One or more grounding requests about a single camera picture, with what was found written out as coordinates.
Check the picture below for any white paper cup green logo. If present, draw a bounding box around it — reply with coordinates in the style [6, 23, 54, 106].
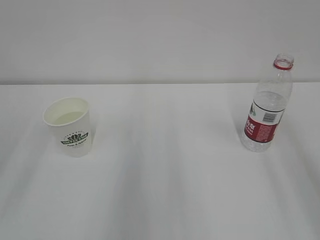
[43, 97, 92, 158]

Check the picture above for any clear water bottle red label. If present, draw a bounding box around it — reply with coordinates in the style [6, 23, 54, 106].
[241, 53, 294, 152]

